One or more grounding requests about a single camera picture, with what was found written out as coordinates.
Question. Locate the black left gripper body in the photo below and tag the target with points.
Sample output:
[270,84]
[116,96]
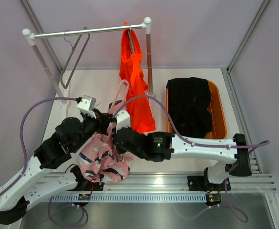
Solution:
[91,125]

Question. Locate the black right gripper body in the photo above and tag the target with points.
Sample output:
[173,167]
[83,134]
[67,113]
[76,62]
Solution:
[141,154]

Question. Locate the orange shorts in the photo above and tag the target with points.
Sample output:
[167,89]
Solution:
[139,109]

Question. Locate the pink patterned shorts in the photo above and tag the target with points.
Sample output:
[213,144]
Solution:
[99,160]

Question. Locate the pink clothes hanger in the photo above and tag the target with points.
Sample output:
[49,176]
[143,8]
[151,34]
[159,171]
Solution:
[120,96]

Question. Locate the black shorts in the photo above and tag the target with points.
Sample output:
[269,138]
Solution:
[188,102]

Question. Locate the brown clothes hanger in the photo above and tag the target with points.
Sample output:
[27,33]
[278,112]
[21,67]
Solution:
[131,44]

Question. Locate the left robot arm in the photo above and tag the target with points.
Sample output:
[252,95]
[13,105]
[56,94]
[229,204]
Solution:
[18,198]

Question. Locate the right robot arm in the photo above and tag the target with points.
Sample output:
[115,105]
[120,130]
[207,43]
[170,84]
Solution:
[230,155]

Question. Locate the orange plastic basket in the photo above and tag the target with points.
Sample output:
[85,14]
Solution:
[219,128]

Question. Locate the white silver clothes rack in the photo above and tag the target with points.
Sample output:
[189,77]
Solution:
[146,25]

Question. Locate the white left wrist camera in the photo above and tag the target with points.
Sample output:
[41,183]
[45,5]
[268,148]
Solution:
[85,105]

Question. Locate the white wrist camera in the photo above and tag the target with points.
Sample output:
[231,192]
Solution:
[123,120]
[85,105]

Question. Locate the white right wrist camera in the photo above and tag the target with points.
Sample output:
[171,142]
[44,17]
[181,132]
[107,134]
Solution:
[123,120]

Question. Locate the aluminium mounting rail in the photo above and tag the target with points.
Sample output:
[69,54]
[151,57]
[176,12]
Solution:
[177,182]

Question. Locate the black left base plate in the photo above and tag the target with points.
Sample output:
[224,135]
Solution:
[92,186]

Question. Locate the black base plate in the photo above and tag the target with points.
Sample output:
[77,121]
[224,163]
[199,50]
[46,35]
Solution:
[92,186]
[200,183]

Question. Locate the white slotted cable duct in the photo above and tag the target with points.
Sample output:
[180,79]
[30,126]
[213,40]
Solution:
[130,198]

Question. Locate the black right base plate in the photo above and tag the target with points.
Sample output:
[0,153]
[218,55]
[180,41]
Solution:
[200,183]

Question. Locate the aluminium cage frame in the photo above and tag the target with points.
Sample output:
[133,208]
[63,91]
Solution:
[239,35]

